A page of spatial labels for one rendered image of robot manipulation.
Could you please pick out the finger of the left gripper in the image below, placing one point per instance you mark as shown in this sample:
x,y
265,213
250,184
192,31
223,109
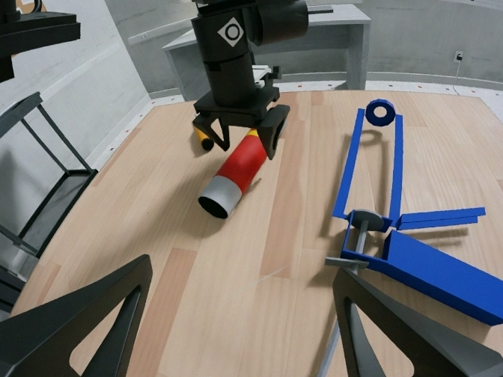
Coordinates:
x,y
203,123
266,137

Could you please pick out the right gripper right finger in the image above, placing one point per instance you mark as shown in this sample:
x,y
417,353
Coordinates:
x,y
434,349

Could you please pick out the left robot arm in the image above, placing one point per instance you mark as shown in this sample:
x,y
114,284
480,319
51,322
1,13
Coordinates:
x,y
219,28

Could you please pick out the grey cartridge tube with red and yellow bands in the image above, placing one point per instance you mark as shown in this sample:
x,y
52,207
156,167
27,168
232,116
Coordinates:
x,y
233,178

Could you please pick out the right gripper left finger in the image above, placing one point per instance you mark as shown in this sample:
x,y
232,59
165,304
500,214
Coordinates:
x,y
39,342

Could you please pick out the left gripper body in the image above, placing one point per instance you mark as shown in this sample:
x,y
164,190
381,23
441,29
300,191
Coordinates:
x,y
234,95

